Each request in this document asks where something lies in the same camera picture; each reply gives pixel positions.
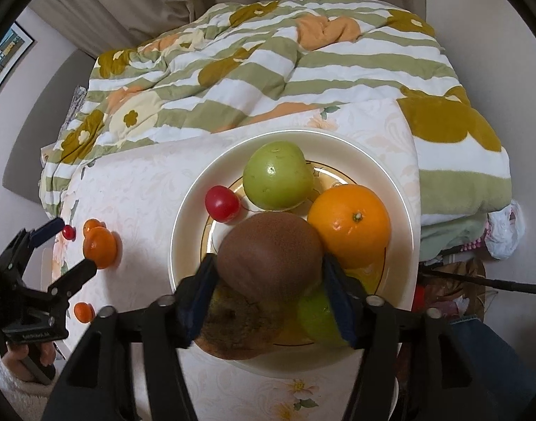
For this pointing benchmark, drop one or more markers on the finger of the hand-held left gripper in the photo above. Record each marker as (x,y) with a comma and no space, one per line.
(75,276)
(48,229)

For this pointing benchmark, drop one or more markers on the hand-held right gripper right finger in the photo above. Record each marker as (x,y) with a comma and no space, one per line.
(340,302)

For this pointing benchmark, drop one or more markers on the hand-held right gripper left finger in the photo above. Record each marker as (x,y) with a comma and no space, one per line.
(198,302)

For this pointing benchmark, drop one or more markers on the red cherry tomato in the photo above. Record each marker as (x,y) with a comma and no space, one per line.
(68,232)
(222,204)

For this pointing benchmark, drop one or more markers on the green apple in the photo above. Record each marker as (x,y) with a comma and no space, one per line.
(276,175)
(316,315)

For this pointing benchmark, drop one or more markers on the small tangerine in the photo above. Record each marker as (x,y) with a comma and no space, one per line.
(84,311)
(91,225)

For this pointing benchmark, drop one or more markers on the large orange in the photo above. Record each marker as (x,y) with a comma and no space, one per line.
(349,226)
(100,249)

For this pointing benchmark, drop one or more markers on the red apple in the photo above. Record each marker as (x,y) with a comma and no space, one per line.
(237,324)

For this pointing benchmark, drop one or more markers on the brown kiwi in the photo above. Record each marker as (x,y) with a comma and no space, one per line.
(268,254)

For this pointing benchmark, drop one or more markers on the cream cartoon print bowl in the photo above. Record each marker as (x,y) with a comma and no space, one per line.
(193,210)

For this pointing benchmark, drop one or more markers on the person's left forearm white sleeve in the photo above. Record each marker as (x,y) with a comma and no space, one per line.
(18,399)

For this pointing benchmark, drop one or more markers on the person's left hand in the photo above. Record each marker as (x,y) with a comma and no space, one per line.
(18,357)

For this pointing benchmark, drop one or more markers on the grey upholstered headboard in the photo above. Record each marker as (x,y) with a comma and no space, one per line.
(35,140)

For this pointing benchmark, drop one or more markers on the white floral tablecloth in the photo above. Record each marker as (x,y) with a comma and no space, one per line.
(141,175)

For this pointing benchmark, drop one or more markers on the grey patterned pillow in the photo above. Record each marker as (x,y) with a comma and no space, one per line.
(77,101)

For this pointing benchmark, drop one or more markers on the person's leg in jeans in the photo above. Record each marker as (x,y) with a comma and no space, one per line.
(491,359)

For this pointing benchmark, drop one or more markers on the white plastic bag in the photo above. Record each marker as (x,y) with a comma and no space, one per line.
(507,237)

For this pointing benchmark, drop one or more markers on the green striped floral blanket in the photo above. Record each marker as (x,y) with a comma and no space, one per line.
(338,74)

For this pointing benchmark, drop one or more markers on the framed wall poster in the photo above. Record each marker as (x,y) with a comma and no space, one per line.
(9,52)

